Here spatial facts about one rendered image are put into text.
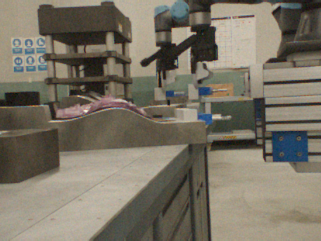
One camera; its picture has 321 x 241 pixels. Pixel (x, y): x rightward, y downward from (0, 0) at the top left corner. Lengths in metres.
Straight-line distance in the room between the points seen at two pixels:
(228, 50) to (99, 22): 3.11
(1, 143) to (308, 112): 0.80
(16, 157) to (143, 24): 7.41
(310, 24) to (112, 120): 0.58
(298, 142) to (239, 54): 6.70
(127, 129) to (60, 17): 4.57
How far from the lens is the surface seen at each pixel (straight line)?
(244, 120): 7.94
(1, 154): 0.72
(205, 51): 1.55
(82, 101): 1.46
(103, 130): 1.07
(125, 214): 0.52
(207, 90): 1.54
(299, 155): 1.28
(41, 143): 0.78
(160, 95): 1.92
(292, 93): 1.23
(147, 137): 1.08
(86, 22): 5.49
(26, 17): 8.61
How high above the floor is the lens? 0.92
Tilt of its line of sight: 3 degrees down
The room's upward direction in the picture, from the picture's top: 3 degrees counter-clockwise
